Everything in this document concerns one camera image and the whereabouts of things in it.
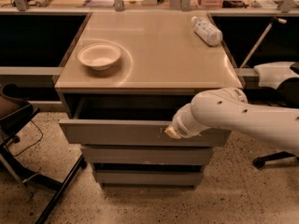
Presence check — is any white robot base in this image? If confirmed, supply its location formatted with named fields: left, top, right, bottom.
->
left=254, top=62, right=299, bottom=90

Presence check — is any grey drawer cabinet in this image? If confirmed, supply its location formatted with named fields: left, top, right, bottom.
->
left=53, top=10, right=247, bottom=190

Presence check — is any grey middle drawer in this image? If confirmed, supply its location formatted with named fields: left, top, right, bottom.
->
left=81, top=146, right=213, bottom=165

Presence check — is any white paper bowl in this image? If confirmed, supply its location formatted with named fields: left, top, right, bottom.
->
left=78, top=43, right=121, bottom=71

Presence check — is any black floor cable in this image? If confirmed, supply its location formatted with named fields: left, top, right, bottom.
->
left=12, top=119, right=45, bottom=158

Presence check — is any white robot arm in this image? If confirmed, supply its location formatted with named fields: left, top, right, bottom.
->
left=165, top=88, right=299, bottom=152

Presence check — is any white pole with black handle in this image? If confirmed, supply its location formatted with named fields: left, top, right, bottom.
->
left=239, top=17, right=287, bottom=68

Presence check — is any grey bottom drawer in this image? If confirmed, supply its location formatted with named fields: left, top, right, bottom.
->
left=93, top=171, right=203, bottom=186

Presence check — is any grey drawer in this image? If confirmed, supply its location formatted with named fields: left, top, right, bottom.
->
left=81, top=146, right=213, bottom=165
left=59, top=95, right=230, bottom=147
left=93, top=171, right=203, bottom=186

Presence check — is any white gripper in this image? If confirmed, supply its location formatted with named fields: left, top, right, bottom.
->
left=164, top=114, right=206, bottom=139

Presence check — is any black chair left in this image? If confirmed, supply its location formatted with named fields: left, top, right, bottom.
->
left=0, top=83, right=88, bottom=224

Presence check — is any clear plastic water bottle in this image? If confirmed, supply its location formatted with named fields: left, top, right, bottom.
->
left=192, top=16, right=222, bottom=47

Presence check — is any black office chair base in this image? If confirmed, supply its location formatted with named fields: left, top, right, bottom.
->
left=252, top=151, right=299, bottom=169

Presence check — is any grey top drawer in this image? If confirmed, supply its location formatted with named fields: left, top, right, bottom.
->
left=59, top=95, right=230, bottom=147

